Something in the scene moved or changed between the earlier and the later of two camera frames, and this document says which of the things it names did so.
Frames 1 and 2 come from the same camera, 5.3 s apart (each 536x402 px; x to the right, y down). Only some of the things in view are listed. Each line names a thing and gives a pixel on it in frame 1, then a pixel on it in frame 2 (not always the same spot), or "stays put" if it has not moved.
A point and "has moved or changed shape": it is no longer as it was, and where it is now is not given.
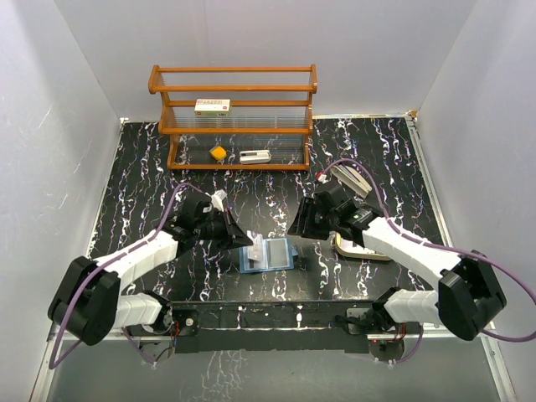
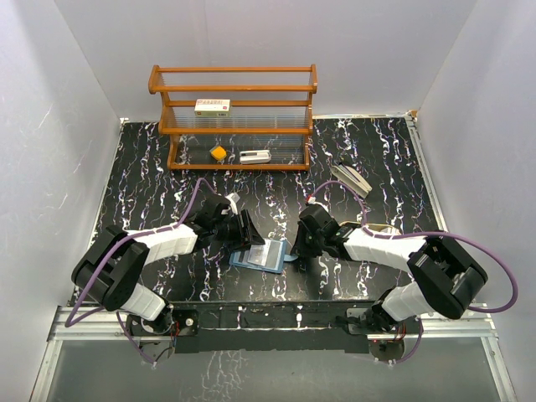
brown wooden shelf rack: [236, 117] stays put
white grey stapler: [250, 157] stays put
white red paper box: [213, 107] stays put
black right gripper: [303, 225] → [300, 248]
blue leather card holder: [270, 254] has moved or changed shape
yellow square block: [219, 153] stays put
